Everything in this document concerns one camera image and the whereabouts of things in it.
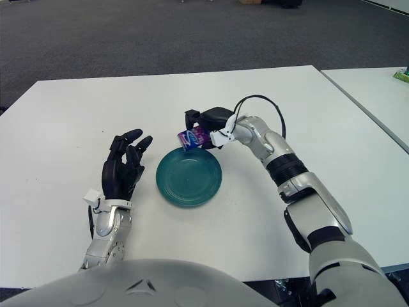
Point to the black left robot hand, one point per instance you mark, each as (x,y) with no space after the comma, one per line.
(119,176)

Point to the black bulky bag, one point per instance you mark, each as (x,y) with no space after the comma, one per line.
(281,3)

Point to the grey robot torso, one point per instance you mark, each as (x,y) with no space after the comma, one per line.
(96,288)

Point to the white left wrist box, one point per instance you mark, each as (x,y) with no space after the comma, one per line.
(92,196)

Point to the brown cardboard box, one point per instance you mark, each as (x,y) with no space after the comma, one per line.
(249,1)

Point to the purple blue gum pack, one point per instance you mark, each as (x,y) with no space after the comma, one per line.
(191,138)

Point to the green round plate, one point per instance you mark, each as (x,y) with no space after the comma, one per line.
(188,182)

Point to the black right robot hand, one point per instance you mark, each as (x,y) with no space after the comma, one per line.
(215,118)

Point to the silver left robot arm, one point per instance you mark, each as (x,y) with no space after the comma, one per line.
(107,230)

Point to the white neighbouring table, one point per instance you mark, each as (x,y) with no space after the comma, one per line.
(367,92)

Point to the green small box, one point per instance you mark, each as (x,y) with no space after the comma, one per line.
(402,75)

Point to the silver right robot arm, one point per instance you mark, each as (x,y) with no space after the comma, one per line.
(287,166)

